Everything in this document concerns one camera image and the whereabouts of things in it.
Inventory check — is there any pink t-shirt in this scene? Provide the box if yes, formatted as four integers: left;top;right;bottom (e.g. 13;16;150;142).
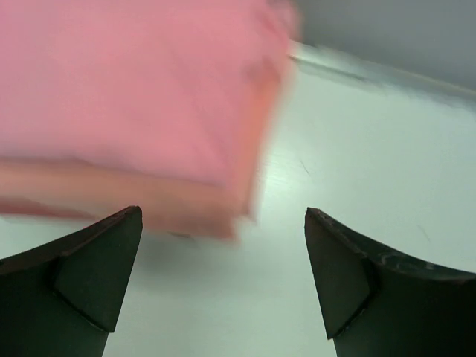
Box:
0;196;97;221
1;1;297;187

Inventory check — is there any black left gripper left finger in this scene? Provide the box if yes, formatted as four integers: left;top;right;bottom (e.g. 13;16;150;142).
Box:
1;206;143;357

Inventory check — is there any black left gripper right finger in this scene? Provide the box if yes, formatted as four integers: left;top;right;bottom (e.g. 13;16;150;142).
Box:
304;208;475;357

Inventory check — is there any folded pink t-shirt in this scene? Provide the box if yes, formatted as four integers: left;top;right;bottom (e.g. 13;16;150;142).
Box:
0;196;97;221

